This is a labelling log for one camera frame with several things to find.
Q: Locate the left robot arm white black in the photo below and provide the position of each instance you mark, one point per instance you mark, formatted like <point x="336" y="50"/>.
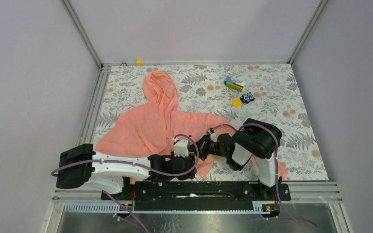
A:
<point x="82" y="166"/>

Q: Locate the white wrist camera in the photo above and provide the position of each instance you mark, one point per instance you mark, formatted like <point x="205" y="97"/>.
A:
<point x="212" y="135"/>
<point x="180" y="147"/>

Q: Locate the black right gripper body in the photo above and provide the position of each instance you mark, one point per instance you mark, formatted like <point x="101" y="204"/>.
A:
<point x="212" y="148"/>

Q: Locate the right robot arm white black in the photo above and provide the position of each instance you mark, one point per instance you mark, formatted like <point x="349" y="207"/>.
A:
<point x="254" y="137"/>

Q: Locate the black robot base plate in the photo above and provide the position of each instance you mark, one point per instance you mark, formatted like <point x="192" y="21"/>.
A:
<point x="196" y="195"/>

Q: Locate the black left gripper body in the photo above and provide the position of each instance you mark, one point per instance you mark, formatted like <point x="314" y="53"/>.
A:
<point x="189" y="176"/>

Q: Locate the small yellow round object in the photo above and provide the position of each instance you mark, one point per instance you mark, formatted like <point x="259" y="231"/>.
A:
<point x="236" y="102"/>

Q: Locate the white slotted cable duct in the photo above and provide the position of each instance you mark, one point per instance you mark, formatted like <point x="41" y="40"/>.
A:
<point x="111" y="207"/>

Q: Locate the blue green white box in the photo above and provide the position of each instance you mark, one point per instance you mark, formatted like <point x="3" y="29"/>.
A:
<point x="239" y="87"/>

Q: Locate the floral patterned table mat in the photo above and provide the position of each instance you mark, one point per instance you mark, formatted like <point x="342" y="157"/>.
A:
<point x="277" y="101"/>

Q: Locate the salmon pink hooded jacket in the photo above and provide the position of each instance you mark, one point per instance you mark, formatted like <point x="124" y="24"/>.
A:
<point x="149" y="128"/>

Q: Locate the black blue patterned toy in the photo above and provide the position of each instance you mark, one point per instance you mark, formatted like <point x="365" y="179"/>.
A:
<point x="247" y="98"/>

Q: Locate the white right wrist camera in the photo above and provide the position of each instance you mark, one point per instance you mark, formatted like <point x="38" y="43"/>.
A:
<point x="212" y="135"/>

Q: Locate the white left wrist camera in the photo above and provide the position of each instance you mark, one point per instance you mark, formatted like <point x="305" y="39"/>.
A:
<point x="180" y="147"/>

